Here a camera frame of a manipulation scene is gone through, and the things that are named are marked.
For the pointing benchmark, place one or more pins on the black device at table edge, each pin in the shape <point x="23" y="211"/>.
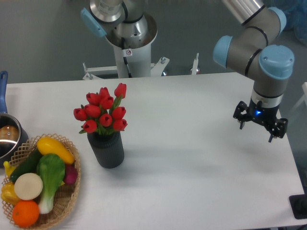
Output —
<point x="299" y="206"/>

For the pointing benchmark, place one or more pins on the yellow bell pepper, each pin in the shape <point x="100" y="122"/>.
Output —
<point x="8" y="194"/>

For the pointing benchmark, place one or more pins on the orange fruit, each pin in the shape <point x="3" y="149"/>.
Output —
<point x="25" y="213"/>

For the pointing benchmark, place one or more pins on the white frame at right edge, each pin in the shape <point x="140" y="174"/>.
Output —
<point x="300" y="106"/>

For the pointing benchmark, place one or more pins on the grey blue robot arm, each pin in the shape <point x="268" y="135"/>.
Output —
<point x="252" y="54"/>

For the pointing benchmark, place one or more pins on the dark green cucumber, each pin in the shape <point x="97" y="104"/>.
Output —
<point x="27" y="166"/>

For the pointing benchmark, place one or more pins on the green bok choy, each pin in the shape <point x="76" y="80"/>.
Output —
<point x="51" y="169"/>

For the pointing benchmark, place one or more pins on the woven wicker basket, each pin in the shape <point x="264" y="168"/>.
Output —
<point x="65" y="196"/>

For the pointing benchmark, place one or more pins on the dark grey ribbed vase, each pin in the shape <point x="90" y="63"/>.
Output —
<point x="108" y="150"/>

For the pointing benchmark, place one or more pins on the yellow squash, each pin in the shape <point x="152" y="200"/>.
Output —
<point x="48" y="145"/>

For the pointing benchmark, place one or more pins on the white round radish slice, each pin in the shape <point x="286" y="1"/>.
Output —
<point x="28" y="186"/>

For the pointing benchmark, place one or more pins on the blue handled saucepan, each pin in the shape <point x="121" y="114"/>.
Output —
<point x="12" y="135"/>

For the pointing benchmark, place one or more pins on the purple red radish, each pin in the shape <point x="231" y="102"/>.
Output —
<point x="71" y="174"/>

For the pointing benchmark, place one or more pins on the red tulip bouquet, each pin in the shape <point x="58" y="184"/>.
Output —
<point x="103" y="115"/>

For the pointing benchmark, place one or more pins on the blue plastic bag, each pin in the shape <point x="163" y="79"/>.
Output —
<point x="296" y="17"/>

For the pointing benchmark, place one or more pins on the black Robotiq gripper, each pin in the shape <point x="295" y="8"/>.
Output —
<point x="264" y="113"/>

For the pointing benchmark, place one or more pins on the yellow banana tip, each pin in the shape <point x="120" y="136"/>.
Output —
<point x="9" y="169"/>

